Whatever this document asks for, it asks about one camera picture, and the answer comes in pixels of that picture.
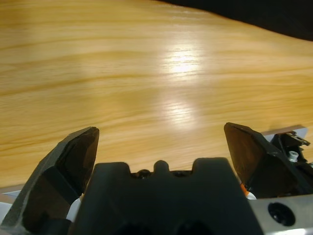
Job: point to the black polo shirt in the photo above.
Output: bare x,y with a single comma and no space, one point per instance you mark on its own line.
256,14

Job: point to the arm grey base plate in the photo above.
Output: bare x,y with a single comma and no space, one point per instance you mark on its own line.
3,205

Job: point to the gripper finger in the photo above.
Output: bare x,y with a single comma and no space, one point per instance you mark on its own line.
53,171
252,161

